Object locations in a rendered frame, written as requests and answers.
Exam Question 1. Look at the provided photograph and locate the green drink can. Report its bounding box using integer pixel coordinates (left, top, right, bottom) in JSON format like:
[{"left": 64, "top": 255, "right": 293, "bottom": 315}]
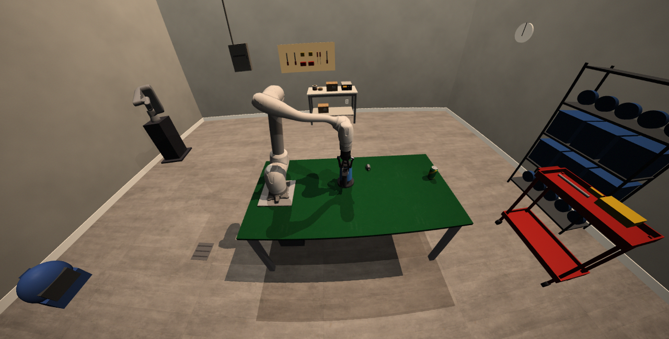
[{"left": 428, "top": 166, "right": 438, "bottom": 179}]

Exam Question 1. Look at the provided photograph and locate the brown round disc with center stud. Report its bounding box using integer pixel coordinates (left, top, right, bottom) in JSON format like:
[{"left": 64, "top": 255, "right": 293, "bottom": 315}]
[{"left": 337, "top": 177, "right": 354, "bottom": 188}]

